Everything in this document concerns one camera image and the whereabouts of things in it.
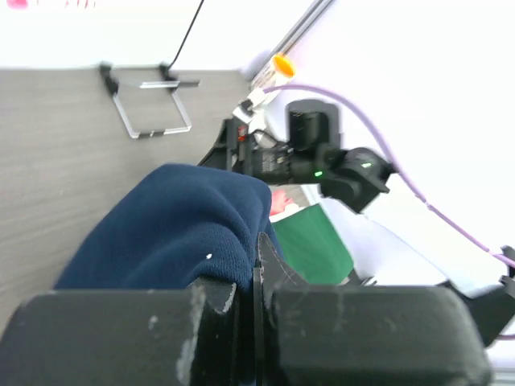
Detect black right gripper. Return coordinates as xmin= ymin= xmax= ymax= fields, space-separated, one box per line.
xmin=199 ymin=99 xmax=393 ymax=213

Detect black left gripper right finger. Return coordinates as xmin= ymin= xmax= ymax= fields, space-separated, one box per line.
xmin=253 ymin=234 xmax=493 ymax=385

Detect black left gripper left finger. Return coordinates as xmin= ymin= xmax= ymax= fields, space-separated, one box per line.
xmin=1 ymin=279 xmax=239 ymax=385

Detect navy blue t shirt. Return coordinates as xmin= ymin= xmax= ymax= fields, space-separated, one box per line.
xmin=55 ymin=164 xmax=281 ymax=290

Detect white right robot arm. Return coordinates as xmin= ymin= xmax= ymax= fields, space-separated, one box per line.
xmin=310 ymin=130 xmax=514 ymax=298

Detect folded pink t shirt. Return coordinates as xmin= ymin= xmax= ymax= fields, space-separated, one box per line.
xmin=270 ymin=190 xmax=302 ymax=218

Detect folded green t shirt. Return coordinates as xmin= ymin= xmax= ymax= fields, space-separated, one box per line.
xmin=270 ymin=204 xmax=354 ymax=285

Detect small whiteboard with red writing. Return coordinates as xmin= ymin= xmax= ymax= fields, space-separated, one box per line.
xmin=1 ymin=1 xmax=311 ymax=70

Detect black wire stand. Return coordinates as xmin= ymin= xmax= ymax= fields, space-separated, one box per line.
xmin=98 ymin=62 xmax=200 ymax=139

